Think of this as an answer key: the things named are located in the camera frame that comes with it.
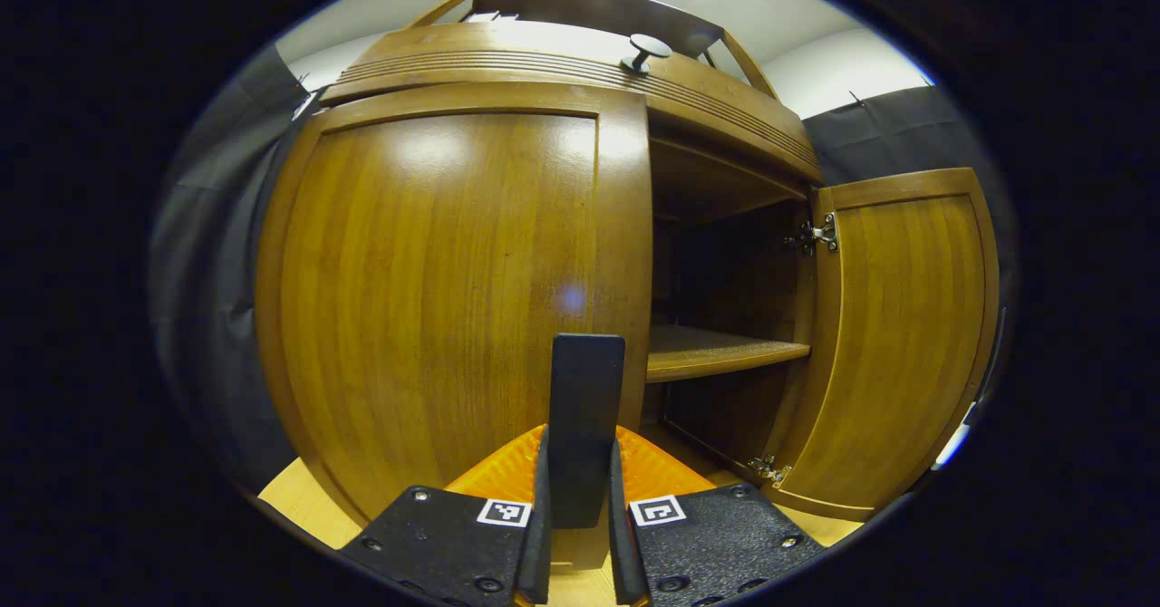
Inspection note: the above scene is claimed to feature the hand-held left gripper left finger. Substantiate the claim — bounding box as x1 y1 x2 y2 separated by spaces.
340 423 554 607

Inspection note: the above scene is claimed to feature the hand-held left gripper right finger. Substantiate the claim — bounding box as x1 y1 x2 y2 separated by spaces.
607 423 827 607

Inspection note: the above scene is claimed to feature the black door handle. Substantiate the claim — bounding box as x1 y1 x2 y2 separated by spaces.
548 333 626 531

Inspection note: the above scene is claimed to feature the wooden double-door shoe cabinet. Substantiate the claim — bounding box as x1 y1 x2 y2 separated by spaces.
317 0 827 499

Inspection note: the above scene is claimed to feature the wooden shoe cabinet door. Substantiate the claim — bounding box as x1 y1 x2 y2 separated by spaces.
256 82 653 572
761 168 1000 524

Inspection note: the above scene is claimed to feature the black backdrop cloth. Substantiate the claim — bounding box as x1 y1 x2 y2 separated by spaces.
150 45 1020 495

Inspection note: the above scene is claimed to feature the round black drawer knob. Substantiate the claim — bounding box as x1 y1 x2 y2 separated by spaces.
621 34 673 75

